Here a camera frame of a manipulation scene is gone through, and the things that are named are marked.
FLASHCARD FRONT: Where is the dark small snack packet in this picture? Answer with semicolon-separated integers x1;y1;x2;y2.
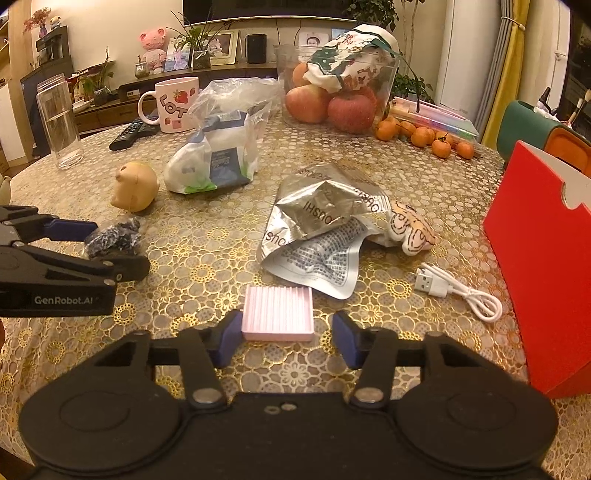
84;218;141;259

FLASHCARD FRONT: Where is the pink sticky note pad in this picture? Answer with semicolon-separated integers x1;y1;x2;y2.
242;286;315;342

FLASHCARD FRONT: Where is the tan pig toy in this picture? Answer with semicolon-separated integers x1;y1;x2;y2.
110;161;159;213

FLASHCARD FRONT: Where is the white USB cable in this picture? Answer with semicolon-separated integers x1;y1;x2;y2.
413;262;504;324

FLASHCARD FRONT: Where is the silver foil packet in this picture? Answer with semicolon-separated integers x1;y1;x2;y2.
257;162;399;261
263;218;370;300

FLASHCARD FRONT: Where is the white blue tissue pack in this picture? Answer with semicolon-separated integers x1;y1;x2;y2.
163;105;273;195

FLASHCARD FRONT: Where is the clear drinking glass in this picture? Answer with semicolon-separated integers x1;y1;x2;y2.
36;73;83;170

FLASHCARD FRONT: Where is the black remote control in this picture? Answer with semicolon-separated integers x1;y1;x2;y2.
109;118;160;151

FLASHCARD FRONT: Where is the pink strawberry mug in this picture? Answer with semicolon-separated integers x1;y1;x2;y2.
137;76;199;134

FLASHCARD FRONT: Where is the red cardboard box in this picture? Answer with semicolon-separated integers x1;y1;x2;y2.
483;141;591;399

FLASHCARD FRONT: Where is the clear plastic bag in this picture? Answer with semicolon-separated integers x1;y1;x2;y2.
188;77;284;137

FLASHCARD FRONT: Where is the pink pig plush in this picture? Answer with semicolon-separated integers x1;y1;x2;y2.
139;27;166;75

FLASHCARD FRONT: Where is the mandarin orange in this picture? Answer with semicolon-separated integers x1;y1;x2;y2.
375;119;400;141
431;139;452;159
410;126;435;148

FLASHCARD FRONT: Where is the red apple right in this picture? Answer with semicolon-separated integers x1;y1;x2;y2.
328;93;376;134

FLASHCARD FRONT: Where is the red apple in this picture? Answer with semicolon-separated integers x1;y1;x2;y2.
328;93;376;134
286;84;332;124

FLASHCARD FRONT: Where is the pastel notebook stack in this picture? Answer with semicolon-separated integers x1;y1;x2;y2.
390;96;479;142

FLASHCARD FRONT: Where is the red apple left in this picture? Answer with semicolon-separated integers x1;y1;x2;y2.
286;84;332;124

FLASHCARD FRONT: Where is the television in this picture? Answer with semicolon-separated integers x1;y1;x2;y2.
182;0;349;23

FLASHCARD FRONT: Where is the clear fruit bowl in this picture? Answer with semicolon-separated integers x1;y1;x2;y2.
276;45;399;135

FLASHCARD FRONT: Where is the black speaker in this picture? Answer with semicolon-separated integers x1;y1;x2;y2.
245;33;267;64

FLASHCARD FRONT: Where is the green orange tissue box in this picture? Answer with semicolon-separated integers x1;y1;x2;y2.
497;101;591;177

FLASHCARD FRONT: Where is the patterned cloth pouch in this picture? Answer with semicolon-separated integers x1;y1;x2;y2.
303;24;399;94

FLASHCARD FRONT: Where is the white floor air conditioner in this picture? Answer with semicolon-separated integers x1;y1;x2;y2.
435;0;501;121

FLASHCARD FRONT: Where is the portrait photo frame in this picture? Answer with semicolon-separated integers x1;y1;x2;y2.
297;31;329;47

